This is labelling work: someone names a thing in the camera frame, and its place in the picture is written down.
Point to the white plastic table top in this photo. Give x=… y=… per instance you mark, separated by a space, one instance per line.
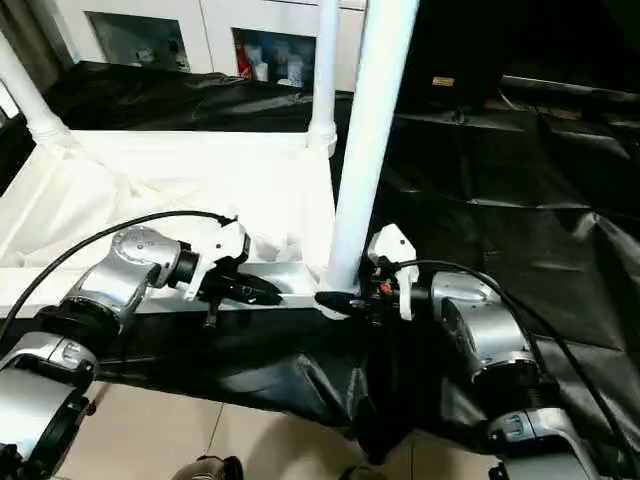
x=150 y=190

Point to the white plastic table leg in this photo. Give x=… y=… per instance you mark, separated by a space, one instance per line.
x=324 y=70
x=370 y=130
x=30 y=100

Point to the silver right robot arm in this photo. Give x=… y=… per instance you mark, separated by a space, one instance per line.
x=485 y=330

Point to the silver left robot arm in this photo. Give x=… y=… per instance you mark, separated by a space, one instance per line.
x=110 y=285

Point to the black right robot foot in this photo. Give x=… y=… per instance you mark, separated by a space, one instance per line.
x=364 y=474

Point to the black robot foot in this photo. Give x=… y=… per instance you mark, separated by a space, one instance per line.
x=208 y=469
x=364 y=474

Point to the black table mat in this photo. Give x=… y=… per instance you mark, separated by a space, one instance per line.
x=520 y=180

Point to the black left robot foot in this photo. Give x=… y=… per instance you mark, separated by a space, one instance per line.
x=208 y=469

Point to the small yellow label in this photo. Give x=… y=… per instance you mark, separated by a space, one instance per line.
x=443 y=81

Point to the white glass door cabinet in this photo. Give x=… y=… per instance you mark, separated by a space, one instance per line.
x=180 y=30

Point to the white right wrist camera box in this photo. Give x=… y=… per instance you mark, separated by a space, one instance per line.
x=392 y=245

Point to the black metal table frame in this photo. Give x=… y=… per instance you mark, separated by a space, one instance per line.
x=88 y=405

